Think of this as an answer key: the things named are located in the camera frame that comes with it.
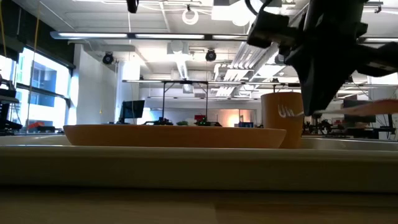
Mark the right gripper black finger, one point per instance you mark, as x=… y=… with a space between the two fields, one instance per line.
x=317 y=87

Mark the orange plastic cup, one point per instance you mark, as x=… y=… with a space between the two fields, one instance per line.
x=276 y=130

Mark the orange plastic plate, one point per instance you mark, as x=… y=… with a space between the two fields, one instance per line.
x=174 y=137

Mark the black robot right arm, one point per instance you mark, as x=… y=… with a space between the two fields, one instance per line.
x=335 y=11

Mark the beige plastic tray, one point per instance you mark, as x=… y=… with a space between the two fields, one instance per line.
x=199 y=168

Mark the blue box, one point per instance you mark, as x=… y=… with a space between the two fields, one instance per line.
x=245 y=124

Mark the round black ceiling speaker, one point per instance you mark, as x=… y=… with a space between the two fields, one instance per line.
x=108 y=58
x=211 y=55

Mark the red box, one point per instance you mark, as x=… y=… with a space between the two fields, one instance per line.
x=200 y=118

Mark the black computer monitor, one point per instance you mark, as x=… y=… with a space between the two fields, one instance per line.
x=132 y=110

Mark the long ceiling light bar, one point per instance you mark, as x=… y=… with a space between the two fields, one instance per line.
x=93 y=35

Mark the black equipment rack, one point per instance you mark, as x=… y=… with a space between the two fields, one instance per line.
x=7 y=93

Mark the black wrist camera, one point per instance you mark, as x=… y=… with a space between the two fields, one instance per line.
x=267 y=29

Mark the black overhead camera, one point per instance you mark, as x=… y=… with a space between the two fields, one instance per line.
x=132 y=5

